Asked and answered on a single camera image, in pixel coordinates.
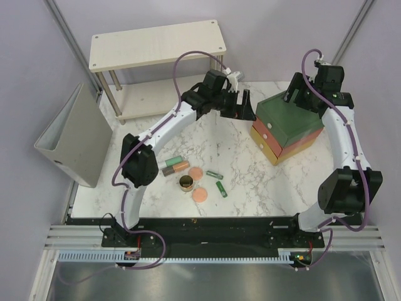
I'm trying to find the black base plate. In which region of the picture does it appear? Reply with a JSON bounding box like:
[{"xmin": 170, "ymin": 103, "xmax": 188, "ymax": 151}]
[{"xmin": 100, "ymin": 216, "xmax": 325, "ymax": 260}]

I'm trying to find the right blue cable duct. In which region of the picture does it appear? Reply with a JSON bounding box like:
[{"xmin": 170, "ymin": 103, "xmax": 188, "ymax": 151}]
[{"xmin": 277, "ymin": 247, "xmax": 326, "ymax": 263}]

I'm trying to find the green drawer box housing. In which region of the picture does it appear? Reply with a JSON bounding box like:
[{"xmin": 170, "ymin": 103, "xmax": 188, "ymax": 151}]
[{"xmin": 257, "ymin": 92, "xmax": 324, "ymax": 130}]

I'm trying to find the blue cable duct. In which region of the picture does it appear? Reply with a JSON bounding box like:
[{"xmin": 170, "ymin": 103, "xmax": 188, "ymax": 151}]
[
  {"xmin": 277, "ymin": 247, "xmax": 326, "ymax": 263},
  {"xmin": 58, "ymin": 250, "xmax": 141, "ymax": 263}
]

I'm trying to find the aluminium frame rail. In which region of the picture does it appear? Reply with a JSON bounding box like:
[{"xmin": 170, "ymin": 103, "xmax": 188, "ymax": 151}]
[{"xmin": 44, "ymin": 225, "xmax": 385, "ymax": 251}]

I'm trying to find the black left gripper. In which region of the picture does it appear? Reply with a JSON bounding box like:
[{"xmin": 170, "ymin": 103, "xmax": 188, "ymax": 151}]
[{"xmin": 212, "ymin": 90, "xmax": 256, "ymax": 122}]

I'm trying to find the yellow drawer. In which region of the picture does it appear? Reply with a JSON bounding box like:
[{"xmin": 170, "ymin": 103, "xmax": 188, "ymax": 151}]
[{"xmin": 250, "ymin": 127, "xmax": 279, "ymax": 166}]

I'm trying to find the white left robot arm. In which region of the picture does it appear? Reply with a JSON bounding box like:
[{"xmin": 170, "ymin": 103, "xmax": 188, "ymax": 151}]
[{"xmin": 112, "ymin": 69, "xmax": 256, "ymax": 246}]

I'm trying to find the coral drawer box housing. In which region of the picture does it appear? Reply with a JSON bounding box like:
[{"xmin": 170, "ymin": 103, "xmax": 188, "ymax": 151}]
[{"xmin": 281, "ymin": 123, "xmax": 323, "ymax": 156}]

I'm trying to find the gold black round jar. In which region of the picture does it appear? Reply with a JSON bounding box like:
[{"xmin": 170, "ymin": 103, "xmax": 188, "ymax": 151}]
[{"xmin": 179, "ymin": 175, "xmax": 194, "ymax": 192}]

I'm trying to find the yellow drawer box housing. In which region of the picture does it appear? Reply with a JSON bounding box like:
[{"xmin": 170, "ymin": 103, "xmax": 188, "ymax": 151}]
[{"xmin": 278, "ymin": 139, "xmax": 316, "ymax": 164}]

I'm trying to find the white wooden two-tier shelf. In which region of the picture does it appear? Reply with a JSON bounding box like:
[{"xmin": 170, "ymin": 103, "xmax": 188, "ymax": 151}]
[{"xmin": 89, "ymin": 19, "xmax": 227, "ymax": 124}]

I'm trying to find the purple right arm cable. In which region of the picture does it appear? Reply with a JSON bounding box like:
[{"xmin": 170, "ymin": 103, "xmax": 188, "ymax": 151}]
[{"xmin": 294, "ymin": 49, "xmax": 372, "ymax": 272}]

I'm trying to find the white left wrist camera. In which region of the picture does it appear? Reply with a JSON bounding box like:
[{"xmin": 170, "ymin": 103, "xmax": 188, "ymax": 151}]
[{"xmin": 227, "ymin": 71, "xmax": 244, "ymax": 92}]

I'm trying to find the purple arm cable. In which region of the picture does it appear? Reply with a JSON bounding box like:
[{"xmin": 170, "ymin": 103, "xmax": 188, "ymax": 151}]
[
  {"xmin": 294, "ymin": 49, "xmax": 372, "ymax": 272},
  {"xmin": 59, "ymin": 50, "xmax": 232, "ymax": 285}
]

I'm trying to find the coral drawer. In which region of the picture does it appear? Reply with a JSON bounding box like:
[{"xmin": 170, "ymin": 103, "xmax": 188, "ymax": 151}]
[{"xmin": 253, "ymin": 119, "xmax": 283, "ymax": 157}]

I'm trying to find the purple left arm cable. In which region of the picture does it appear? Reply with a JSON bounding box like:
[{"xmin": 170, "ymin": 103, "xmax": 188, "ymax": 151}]
[{"xmin": 59, "ymin": 50, "xmax": 232, "ymax": 285}]

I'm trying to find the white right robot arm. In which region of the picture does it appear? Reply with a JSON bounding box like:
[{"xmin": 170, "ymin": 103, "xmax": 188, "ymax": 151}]
[{"xmin": 282, "ymin": 63, "xmax": 383, "ymax": 247}]

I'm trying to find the green drawer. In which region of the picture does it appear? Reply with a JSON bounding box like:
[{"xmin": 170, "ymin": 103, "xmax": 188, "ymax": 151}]
[{"xmin": 253, "ymin": 102, "xmax": 289, "ymax": 149}]

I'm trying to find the grey file holder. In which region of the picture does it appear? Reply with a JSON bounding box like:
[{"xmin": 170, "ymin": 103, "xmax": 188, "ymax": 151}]
[{"xmin": 34, "ymin": 83, "xmax": 113, "ymax": 188}]

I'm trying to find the orange brown tube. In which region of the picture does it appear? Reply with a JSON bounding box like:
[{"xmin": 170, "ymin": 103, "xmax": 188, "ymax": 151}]
[{"xmin": 162, "ymin": 161, "xmax": 190, "ymax": 177}]

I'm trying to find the left blue cable duct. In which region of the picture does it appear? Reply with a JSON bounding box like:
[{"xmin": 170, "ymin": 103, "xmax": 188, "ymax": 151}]
[{"xmin": 58, "ymin": 250, "xmax": 141, "ymax": 263}]

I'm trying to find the mint green tube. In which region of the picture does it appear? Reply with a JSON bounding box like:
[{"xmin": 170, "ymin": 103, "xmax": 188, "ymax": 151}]
[{"xmin": 157, "ymin": 156, "xmax": 183, "ymax": 170}]

